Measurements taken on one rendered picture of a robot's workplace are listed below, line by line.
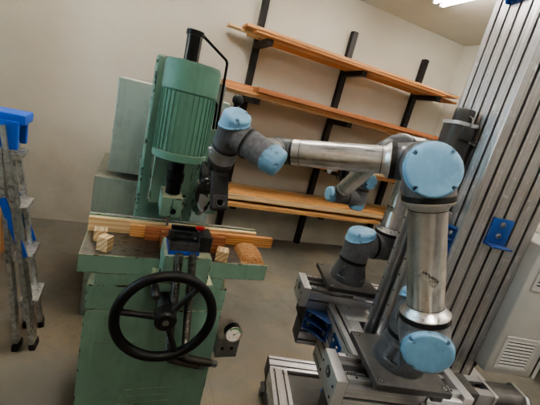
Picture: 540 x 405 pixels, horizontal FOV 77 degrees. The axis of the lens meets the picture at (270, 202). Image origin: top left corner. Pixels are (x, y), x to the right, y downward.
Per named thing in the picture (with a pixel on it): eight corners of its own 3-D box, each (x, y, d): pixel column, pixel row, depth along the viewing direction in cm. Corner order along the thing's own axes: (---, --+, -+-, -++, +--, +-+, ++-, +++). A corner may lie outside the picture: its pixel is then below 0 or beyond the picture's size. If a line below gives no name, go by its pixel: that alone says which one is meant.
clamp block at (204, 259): (158, 283, 100) (163, 255, 98) (157, 261, 112) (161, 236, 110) (207, 284, 106) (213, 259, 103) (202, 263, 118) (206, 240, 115)
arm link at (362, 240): (334, 250, 149) (343, 221, 146) (359, 252, 154) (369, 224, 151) (349, 263, 138) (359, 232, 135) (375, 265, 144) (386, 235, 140)
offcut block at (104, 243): (106, 252, 103) (108, 239, 102) (95, 249, 104) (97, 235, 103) (112, 249, 107) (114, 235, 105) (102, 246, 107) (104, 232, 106)
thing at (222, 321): (214, 357, 123) (218, 339, 121) (209, 335, 134) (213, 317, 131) (236, 357, 126) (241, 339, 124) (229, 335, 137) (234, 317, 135)
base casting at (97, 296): (82, 309, 105) (84, 284, 103) (103, 235, 156) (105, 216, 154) (222, 311, 122) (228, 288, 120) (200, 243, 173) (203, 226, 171)
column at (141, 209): (128, 239, 138) (156, 52, 119) (131, 219, 157) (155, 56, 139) (185, 244, 146) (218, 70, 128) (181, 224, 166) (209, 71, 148)
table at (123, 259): (68, 289, 92) (70, 269, 91) (86, 242, 119) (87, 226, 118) (273, 295, 115) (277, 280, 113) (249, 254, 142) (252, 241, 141)
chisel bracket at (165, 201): (158, 220, 115) (162, 196, 113) (157, 206, 128) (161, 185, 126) (181, 222, 118) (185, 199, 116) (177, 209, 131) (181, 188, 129)
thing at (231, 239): (128, 235, 118) (130, 225, 117) (128, 234, 120) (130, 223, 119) (271, 248, 138) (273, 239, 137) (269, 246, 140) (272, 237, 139)
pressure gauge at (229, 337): (222, 347, 119) (227, 327, 117) (220, 339, 122) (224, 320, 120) (239, 346, 121) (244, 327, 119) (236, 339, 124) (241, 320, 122)
